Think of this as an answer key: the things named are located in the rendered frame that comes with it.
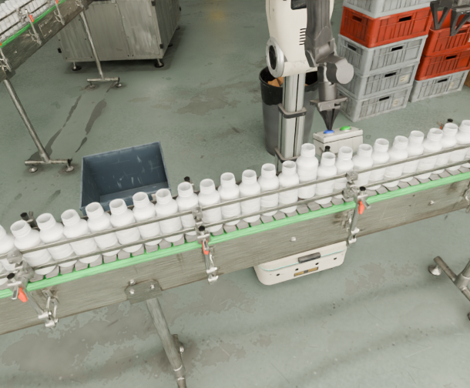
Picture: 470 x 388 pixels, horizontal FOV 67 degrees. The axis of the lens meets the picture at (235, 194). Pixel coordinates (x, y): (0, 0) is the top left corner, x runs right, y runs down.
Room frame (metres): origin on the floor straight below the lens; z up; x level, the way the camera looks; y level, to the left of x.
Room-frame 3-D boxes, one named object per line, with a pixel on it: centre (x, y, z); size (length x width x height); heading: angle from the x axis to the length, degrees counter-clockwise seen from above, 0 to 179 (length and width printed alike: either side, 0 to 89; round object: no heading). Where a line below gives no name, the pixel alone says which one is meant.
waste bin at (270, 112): (2.47, -0.46, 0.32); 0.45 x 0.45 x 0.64
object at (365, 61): (3.05, -1.33, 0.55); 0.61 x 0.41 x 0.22; 111
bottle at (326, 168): (0.79, -0.27, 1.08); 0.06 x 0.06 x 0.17
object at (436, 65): (3.32, -1.99, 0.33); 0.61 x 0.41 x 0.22; 106
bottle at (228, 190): (0.73, 0.02, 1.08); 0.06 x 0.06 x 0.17
